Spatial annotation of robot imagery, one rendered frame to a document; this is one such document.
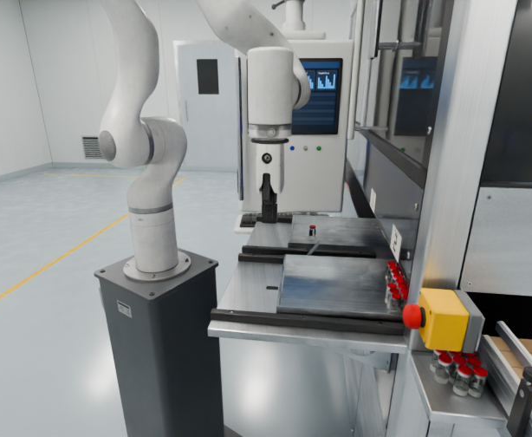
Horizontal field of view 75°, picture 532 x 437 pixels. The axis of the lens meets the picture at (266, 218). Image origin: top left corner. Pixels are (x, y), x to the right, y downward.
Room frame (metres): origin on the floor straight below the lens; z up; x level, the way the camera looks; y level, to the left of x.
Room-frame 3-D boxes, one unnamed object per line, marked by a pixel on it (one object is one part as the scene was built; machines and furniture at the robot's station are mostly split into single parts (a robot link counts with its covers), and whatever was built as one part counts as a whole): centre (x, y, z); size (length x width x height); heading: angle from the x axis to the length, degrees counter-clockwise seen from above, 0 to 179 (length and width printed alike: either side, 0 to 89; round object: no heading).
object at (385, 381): (1.58, -0.41, 0.73); 1.98 x 0.01 x 0.25; 172
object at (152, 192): (0.95, 0.30, 1.16); 0.19 x 0.12 x 0.24; 146
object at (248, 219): (1.45, -0.09, 0.82); 0.40 x 0.14 x 0.02; 88
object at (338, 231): (1.08, -0.25, 0.90); 0.34 x 0.26 x 0.04; 82
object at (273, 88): (0.70, -0.01, 1.35); 0.09 x 0.08 x 0.13; 146
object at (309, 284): (0.75, -0.21, 0.90); 0.34 x 0.26 x 0.04; 83
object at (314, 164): (1.67, -0.12, 1.19); 0.50 x 0.19 x 0.78; 88
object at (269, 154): (0.70, -0.01, 1.21); 0.10 x 0.08 x 0.11; 172
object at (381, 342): (0.92, -0.16, 0.87); 0.70 x 0.48 x 0.02; 172
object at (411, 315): (0.49, -0.25, 0.99); 0.04 x 0.04 x 0.04; 82
